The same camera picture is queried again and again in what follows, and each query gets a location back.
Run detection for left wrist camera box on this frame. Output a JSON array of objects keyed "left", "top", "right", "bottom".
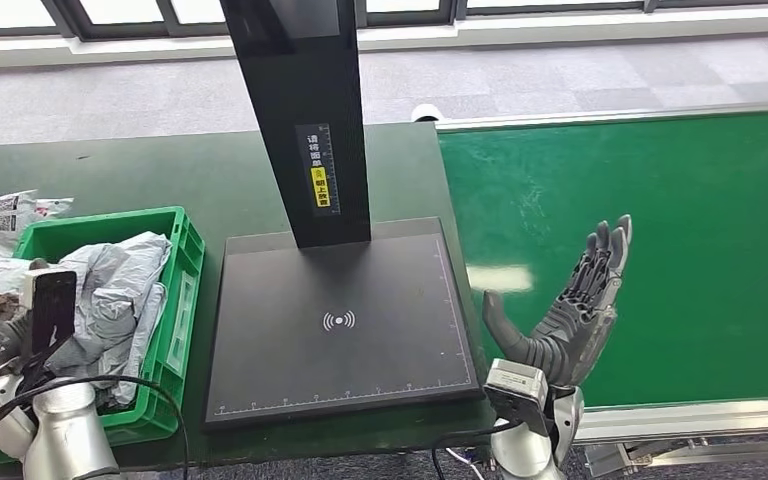
[{"left": 22, "top": 268, "right": 79, "bottom": 362}]

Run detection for dark window frame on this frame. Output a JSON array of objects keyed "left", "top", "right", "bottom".
[{"left": 0, "top": 0, "right": 768, "bottom": 40}]

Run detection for aluminium conveyor frame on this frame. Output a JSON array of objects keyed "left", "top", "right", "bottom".
[{"left": 434, "top": 99, "right": 768, "bottom": 480}]

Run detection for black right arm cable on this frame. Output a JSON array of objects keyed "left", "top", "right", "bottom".
[{"left": 430, "top": 420, "right": 524, "bottom": 480}]

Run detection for green conveyor belt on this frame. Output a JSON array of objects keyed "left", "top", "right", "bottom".
[{"left": 438, "top": 111, "right": 768, "bottom": 409}]

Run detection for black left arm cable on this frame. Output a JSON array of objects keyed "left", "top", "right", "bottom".
[{"left": 0, "top": 374, "right": 191, "bottom": 480}]

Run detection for black and yellow label sticker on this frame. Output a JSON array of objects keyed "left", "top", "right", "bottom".
[{"left": 294, "top": 123, "right": 343, "bottom": 217}]

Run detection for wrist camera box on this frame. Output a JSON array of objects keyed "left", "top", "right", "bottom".
[
  {"left": 483, "top": 357, "right": 554, "bottom": 439},
  {"left": 22, "top": 268, "right": 79, "bottom": 362}
]

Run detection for white window sill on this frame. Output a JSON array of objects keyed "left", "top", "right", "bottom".
[{"left": 0, "top": 5, "right": 768, "bottom": 71}]

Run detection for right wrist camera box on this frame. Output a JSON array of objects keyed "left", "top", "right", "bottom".
[{"left": 483, "top": 357, "right": 554, "bottom": 439}]

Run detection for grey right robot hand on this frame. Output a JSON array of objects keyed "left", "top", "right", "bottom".
[{"left": 481, "top": 213, "right": 634, "bottom": 388}]

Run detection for white round roller cap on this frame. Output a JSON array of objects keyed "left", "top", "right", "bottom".
[{"left": 411, "top": 102, "right": 446, "bottom": 124}]

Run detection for green plastic crate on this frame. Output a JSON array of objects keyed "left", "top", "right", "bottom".
[{"left": 0, "top": 205, "right": 206, "bottom": 465}]

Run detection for black inbound scanner machine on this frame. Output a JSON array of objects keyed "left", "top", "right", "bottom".
[{"left": 203, "top": 0, "right": 485, "bottom": 431}]

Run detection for thin white cable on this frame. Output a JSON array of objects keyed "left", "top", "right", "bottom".
[{"left": 446, "top": 447, "right": 488, "bottom": 480}]

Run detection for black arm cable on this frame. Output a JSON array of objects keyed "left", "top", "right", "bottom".
[
  {"left": 430, "top": 420, "right": 524, "bottom": 480},
  {"left": 0, "top": 374, "right": 191, "bottom": 480}
]

